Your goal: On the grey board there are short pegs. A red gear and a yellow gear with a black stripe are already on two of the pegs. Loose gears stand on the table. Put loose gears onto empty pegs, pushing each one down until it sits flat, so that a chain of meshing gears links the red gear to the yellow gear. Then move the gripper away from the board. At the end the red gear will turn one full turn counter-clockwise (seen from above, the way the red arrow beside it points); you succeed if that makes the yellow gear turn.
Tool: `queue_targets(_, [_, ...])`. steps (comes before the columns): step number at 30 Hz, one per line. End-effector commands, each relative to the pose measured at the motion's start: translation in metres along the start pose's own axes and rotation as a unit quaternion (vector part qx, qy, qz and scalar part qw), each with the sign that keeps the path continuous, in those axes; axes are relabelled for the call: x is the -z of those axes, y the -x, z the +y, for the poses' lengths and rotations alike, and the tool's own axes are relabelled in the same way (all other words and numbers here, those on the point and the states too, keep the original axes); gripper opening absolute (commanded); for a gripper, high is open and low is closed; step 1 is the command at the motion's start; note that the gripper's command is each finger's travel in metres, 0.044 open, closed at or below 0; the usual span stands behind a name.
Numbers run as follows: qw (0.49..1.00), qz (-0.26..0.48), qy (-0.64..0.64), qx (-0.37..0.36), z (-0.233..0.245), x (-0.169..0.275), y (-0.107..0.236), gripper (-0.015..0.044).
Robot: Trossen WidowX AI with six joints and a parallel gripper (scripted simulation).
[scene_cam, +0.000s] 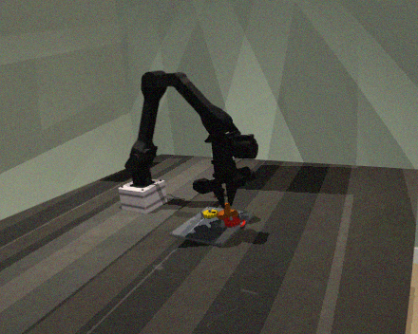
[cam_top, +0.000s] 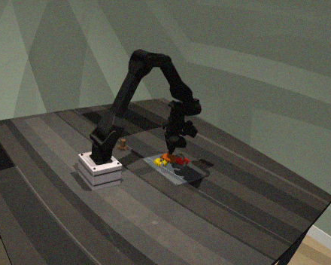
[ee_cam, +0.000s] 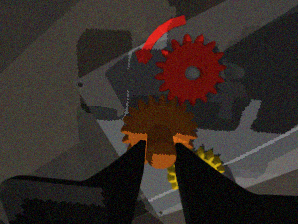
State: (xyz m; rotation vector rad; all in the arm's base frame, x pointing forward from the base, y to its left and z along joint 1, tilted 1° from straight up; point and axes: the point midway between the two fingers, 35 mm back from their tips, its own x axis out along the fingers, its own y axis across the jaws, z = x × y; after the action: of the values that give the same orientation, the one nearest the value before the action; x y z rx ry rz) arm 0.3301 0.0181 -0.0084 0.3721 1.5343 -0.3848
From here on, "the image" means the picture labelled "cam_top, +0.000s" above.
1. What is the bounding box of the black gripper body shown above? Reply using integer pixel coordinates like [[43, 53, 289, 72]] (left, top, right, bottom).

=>
[[162, 117, 187, 148]]

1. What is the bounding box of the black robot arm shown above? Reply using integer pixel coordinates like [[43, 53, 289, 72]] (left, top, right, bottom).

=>
[[90, 49, 201, 165]]

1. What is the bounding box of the yellow gear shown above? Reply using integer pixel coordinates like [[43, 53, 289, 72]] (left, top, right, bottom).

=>
[[153, 158, 167, 167]]

